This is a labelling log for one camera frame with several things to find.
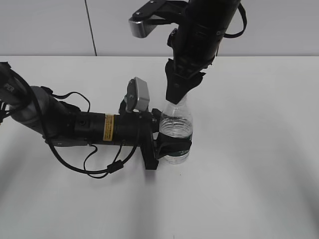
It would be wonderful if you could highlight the clear Cestbon water bottle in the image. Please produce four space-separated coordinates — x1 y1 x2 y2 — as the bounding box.
158 96 194 165

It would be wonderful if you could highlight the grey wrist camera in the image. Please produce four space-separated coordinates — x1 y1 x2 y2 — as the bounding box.
128 0 190 38
124 77 150 113

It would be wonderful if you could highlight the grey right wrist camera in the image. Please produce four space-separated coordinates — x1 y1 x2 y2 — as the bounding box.
128 0 190 38

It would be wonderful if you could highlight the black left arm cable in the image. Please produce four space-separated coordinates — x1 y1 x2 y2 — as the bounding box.
24 86 140 178

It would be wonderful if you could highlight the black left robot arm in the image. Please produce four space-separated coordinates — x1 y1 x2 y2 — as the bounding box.
0 62 191 170

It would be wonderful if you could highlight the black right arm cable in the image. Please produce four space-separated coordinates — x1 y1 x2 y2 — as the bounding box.
216 2 248 57

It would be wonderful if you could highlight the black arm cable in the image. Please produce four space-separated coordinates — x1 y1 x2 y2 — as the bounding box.
216 2 248 57
24 86 140 178

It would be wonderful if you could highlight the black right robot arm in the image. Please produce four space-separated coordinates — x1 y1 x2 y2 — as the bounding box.
165 0 247 104

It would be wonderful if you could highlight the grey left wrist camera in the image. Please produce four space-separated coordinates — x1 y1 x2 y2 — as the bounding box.
124 77 150 113

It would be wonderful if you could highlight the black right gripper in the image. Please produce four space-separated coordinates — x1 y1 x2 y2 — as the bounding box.
165 42 214 104

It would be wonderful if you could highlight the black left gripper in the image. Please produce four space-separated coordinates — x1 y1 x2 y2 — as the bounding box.
113 108 191 170

